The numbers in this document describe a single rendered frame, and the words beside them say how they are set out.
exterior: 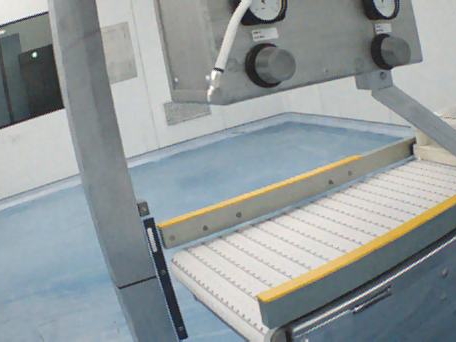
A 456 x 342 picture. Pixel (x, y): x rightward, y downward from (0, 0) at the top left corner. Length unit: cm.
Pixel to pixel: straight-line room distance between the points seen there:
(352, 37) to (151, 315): 49
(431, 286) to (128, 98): 539
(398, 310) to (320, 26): 33
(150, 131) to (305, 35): 557
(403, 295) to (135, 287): 36
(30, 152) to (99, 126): 502
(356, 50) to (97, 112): 36
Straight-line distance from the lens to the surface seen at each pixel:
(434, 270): 61
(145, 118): 591
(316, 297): 48
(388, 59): 43
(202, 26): 37
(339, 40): 42
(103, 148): 66
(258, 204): 74
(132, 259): 71
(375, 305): 55
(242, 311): 53
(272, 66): 35
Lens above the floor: 120
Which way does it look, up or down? 15 degrees down
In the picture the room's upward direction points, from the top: 11 degrees counter-clockwise
